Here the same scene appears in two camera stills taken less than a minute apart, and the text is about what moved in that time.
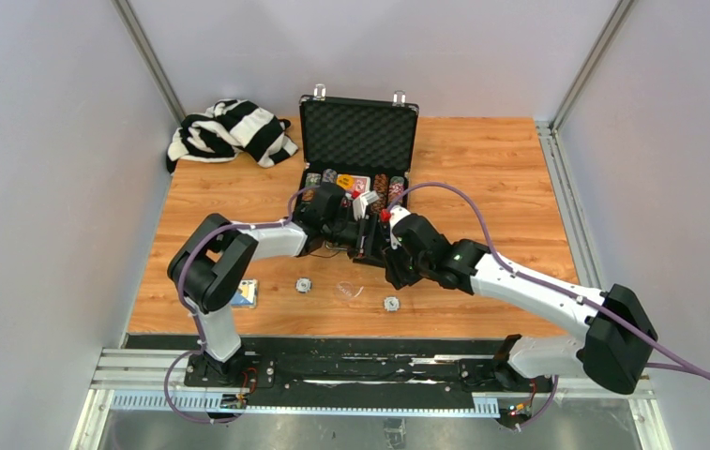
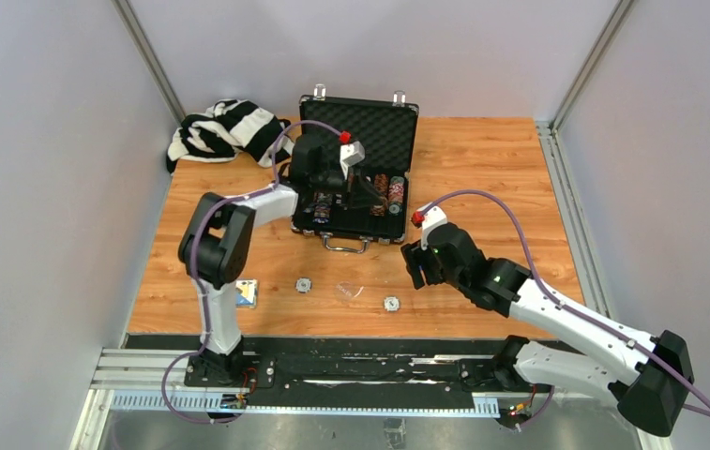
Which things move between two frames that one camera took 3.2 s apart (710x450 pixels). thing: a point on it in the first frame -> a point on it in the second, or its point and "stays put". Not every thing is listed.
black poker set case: (367, 146) stays put
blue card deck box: (247, 294) stays put
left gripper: (365, 243) -> (364, 194)
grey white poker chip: (391, 304) stays put
